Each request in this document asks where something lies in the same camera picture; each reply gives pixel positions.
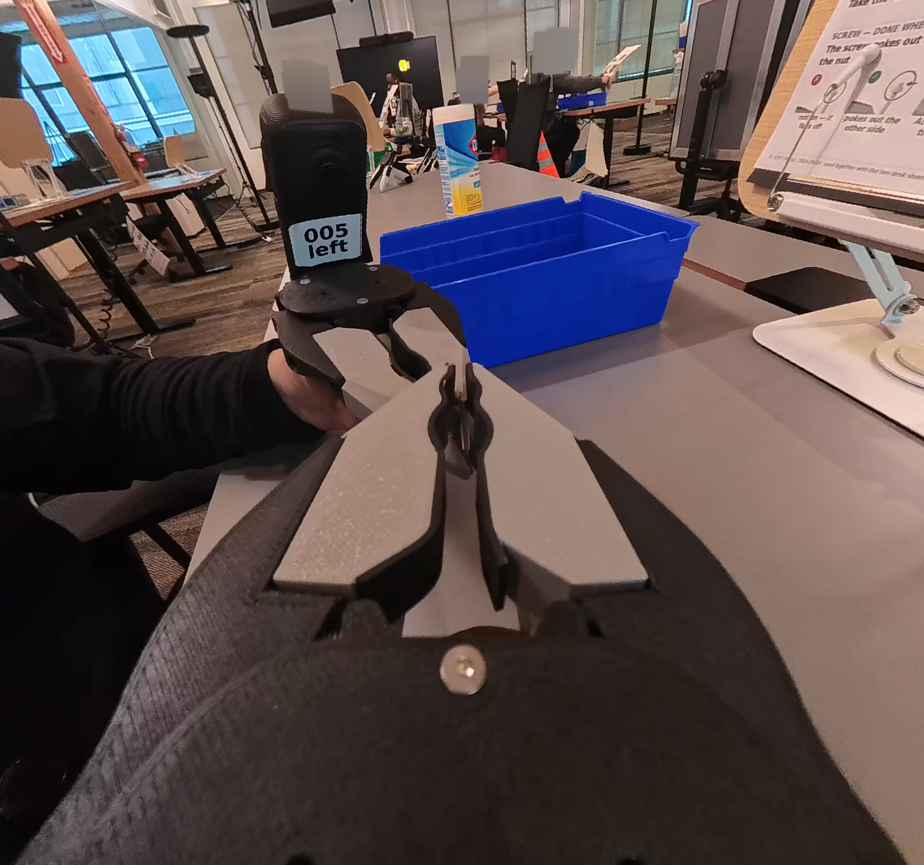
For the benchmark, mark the disinfecting wipes canister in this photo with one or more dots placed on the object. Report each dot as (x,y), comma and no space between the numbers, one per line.
(458,164)

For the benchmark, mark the printed instruction sheet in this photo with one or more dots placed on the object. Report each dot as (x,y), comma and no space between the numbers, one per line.
(888,143)

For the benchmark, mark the wooden backing board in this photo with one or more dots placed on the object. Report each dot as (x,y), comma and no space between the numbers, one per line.
(765,150)

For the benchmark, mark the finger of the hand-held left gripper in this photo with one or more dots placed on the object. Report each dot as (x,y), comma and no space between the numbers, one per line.
(433,338)
(361,367)

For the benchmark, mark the black monitor screen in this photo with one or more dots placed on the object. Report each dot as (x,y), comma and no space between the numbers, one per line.
(426,67)

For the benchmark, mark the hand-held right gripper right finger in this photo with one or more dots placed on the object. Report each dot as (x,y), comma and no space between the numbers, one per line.
(556,511)

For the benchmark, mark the orange traffic cone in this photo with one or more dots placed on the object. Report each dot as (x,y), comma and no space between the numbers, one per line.
(547,157)

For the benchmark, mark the small metal bolt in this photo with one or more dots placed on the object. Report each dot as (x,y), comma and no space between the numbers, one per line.
(462,414)

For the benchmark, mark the wooden top desk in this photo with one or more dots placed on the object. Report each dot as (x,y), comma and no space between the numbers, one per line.
(144,190)

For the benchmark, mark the person's black clothed body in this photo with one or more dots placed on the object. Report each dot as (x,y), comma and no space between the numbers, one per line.
(65,663)

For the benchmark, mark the black flat pad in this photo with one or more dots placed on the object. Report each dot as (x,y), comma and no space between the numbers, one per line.
(808,291)

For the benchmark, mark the blue plastic bin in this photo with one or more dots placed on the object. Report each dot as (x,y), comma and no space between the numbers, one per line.
(583,101)
(548,287)

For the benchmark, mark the white document stand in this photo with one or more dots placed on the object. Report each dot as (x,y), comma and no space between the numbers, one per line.
(830,352)

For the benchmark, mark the large paned window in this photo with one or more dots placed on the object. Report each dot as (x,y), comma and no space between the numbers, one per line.
(130,85)

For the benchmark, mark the black square panel light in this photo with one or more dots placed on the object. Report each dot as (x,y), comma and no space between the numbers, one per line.
(8,63)

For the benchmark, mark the grey partition panel on stand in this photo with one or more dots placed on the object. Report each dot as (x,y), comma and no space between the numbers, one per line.
(751,56)

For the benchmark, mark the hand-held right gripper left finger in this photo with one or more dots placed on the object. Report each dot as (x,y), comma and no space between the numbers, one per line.
(368,511)

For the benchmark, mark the person's left forearm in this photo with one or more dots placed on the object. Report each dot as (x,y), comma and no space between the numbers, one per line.
(144,410)

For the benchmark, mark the wooden support post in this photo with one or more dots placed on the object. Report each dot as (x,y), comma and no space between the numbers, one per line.
(72,78)

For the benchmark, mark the person's left hand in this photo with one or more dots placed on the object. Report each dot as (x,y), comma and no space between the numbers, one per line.
(310,403)

